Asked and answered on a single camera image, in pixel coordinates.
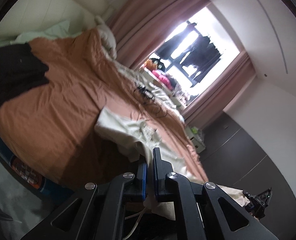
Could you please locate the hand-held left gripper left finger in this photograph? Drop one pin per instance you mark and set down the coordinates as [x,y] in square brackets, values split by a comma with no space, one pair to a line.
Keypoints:
[144,180]

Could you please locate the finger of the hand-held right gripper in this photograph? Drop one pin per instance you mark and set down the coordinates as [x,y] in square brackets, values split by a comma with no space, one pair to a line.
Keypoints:
[262,198]

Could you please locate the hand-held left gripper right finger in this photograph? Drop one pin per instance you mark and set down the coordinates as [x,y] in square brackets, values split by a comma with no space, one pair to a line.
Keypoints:
[157,187]

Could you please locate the white zip jacket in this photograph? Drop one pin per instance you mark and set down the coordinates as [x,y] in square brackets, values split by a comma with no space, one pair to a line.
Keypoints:
[117,127]

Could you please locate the pile of patterned clothes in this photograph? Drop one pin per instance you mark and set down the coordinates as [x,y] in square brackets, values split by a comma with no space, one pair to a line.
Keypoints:
[179,90]

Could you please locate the white nightstand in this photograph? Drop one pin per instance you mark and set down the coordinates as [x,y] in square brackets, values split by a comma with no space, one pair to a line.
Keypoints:
[195,142]

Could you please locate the green small item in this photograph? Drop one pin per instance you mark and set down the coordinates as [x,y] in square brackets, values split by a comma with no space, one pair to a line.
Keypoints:
[194,130]

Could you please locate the pink curtain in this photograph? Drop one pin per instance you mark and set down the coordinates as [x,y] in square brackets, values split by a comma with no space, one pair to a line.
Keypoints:
[143,25]
[213,92]

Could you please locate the orange blanket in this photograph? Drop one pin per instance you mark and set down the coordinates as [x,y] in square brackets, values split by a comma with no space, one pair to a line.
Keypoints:
[62,100]

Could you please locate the orange plush toy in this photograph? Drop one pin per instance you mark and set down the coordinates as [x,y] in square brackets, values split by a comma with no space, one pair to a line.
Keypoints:
[149,65]

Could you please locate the black plush toy with eyes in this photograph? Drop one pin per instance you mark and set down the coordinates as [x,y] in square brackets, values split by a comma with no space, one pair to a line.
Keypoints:
[159,63]

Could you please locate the dark hanging garment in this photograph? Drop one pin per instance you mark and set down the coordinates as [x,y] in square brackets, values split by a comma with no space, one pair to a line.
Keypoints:
[191,52]
[209,57]

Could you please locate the dark hanging coat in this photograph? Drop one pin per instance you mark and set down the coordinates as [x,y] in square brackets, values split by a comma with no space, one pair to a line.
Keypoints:
[175,42]

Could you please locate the beige plush toy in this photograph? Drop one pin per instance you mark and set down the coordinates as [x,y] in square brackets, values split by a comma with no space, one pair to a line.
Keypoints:
[107,37]

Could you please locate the black folded clothing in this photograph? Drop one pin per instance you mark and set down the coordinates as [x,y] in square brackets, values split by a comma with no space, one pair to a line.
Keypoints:
[12,75]

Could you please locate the mint green pillow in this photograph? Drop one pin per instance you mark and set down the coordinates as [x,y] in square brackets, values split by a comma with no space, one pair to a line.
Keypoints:
[57,31]

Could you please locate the cream padded headboard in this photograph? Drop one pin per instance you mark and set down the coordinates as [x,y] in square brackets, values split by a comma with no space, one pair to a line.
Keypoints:
[50,10]

